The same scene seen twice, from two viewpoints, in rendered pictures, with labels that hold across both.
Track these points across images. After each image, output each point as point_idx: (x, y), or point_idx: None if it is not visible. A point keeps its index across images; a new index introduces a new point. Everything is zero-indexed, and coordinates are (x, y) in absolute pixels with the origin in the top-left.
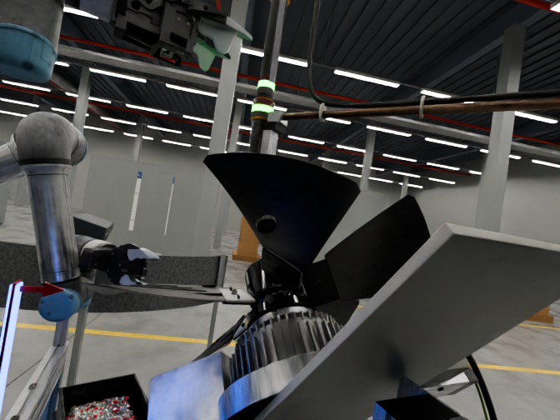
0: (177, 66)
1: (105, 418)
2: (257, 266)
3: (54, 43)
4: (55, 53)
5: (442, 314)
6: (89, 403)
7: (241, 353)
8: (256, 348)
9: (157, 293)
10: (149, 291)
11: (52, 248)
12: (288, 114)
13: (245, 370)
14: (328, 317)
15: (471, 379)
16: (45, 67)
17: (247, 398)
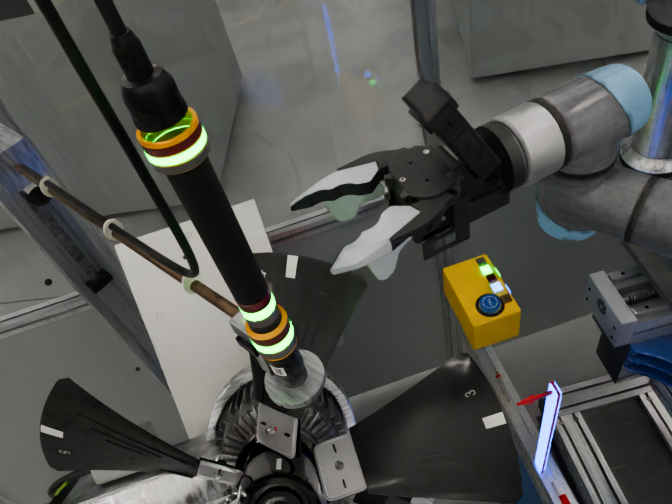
0: (429, 256)
1: None
2: (303, 472)
3: (538, 197)
4: (538, 207)
5: None
6: None
7: (334, 410)
8: (321, 396)
9: (416, 388)
10: (425, 390)
11: None
12: (236, 305)
13: (331, 405)
14: (236, 423)
15: (75, 479)
16: (536, 215)
17: (332, 377)
